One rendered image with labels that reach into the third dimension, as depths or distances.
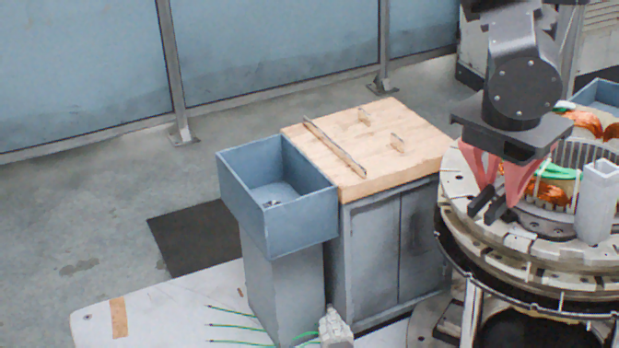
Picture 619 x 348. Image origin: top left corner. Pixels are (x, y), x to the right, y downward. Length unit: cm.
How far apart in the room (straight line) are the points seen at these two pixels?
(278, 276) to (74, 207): 200
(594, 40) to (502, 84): 296
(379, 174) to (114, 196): 208
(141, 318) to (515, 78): 80
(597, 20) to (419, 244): 249
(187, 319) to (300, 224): 32
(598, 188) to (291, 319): 50
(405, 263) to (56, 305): 161
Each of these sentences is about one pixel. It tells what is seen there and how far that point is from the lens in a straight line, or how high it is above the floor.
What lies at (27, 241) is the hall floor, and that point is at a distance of 286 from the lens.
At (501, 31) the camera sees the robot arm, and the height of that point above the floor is 137.
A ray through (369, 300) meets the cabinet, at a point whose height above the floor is 84.
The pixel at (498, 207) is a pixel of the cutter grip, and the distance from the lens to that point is 76.
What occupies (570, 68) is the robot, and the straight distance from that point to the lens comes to 139.
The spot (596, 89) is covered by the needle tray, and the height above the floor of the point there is 105.
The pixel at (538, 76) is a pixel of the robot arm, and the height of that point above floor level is 135.
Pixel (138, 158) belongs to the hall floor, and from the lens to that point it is 320.
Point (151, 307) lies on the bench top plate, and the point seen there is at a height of 78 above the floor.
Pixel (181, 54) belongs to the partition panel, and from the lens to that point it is 313.
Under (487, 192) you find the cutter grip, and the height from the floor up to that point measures 117.
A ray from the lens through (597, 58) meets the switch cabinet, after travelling 362.
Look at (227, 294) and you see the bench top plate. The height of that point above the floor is 78.
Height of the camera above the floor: 161
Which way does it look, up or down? 33 degrees down
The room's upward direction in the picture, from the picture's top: 3 degrees counter-clockwise
